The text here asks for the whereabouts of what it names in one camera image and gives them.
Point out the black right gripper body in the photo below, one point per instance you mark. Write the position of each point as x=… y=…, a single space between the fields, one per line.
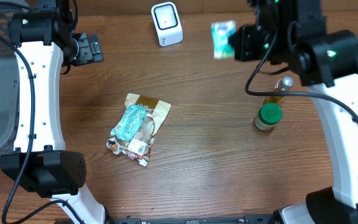
x=251 y=49

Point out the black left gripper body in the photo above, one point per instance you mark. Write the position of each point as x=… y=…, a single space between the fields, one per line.
x=81 y=53

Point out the teal Kleenex tissue pack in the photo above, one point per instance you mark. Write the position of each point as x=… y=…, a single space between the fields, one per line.
x=221 y=31

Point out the yellow oil bottle silver cap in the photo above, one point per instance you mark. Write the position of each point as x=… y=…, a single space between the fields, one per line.
x=283 y=85

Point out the green lid white jar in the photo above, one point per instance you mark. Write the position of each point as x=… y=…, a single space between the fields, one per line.
x=268 y=116

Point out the teal wet wipes pack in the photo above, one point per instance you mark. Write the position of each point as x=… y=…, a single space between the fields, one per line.
x=130 y=123

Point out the brown Pantree snack bag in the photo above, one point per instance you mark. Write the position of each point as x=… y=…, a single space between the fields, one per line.
x=139 y=147

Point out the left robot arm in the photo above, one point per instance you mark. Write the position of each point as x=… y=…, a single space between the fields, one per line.
x=46 y=46

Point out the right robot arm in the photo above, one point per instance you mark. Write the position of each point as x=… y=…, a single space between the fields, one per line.
x=294 y=32

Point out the white barcode scanner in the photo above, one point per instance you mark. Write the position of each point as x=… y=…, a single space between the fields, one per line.
x=167 y=23

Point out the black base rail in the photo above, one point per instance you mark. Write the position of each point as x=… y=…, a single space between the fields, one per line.
x=247 y=219

